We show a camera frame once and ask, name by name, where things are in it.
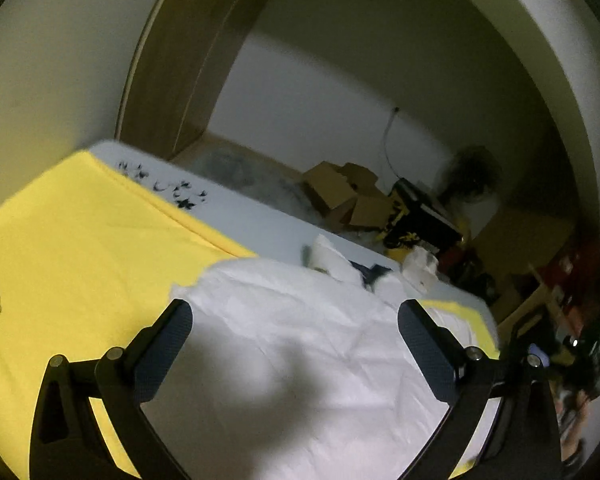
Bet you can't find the person's right forearm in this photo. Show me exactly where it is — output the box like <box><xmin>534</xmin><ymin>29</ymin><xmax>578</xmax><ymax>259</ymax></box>
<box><xmin>555</xmin><ymin>395</ymin><xmax>593</xmax><ymax>468</ymax></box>

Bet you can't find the black power cable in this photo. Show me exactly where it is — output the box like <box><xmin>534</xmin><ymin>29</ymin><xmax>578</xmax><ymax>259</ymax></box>
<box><xmin>382</xmin><ymin>110</ymin><xmax>406</xmax><ymax>181</ymax></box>

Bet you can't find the brown wooden door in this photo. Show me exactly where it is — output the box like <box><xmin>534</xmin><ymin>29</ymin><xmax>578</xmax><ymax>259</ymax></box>
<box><xmin>115</xmin><ymin>0</ymin><xmax>301</xmax><ymax>161</ymax></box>

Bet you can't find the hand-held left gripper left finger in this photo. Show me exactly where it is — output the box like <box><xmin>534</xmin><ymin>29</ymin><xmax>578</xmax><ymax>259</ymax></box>
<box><xmin>29</xmin><ymin>299</ymin><xmax>193</xmax><ymax>480</ymax></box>

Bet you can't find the yellow blanket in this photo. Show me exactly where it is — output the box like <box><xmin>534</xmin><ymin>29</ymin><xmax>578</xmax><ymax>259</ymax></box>
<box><xmin>0</xmin><ymin>149</ymin><xmax>501</xmax><ymax>480</ymax></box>

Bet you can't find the black box with yellow print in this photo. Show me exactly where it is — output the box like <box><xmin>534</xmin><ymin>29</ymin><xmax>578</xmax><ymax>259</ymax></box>
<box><xmin>382</xmin><ymin>177</ymin><xmax>464</xmax><ymax>252</ymax></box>

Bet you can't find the white puffer jacket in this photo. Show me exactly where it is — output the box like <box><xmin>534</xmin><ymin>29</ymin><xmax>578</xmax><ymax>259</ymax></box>
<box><xmin>170</xmin><ymin>234</ymin><xmax>481</xmax><ymax>480</ymax></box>

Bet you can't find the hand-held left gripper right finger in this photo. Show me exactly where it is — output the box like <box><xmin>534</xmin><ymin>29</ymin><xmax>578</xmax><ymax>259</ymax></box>
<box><xmin>397</xmin><ymin>299</ymin><xmax>563</xmax><ymax>480</ymax></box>

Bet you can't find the cardboard box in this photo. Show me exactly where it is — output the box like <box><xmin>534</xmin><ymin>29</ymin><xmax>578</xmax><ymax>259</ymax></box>
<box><xmin>349</xmin><ymin>194</ymin><xmax>397</xmax><ymax>232</ymax></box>
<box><xmin>302</xmin><ymin>161</ymin><xmax>361</xmax><ymax>213</ymax></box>
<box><xmin>342</xmin><ymin>162</ymin><xmax>379</xmax><ymax>192</ymax></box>

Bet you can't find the wooden panel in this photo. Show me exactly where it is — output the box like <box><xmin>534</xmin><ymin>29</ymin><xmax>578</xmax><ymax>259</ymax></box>
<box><xmin>500</xmin><ymin>260</ymin><xmax>576</xmax><ymax>343</ymax></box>

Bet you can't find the white tissue pack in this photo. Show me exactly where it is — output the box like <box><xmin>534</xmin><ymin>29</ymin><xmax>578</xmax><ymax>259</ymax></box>
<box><xmin>402</xmin><ymin>245</ymin><xmax>440</xmax><ymax>292</ymax></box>

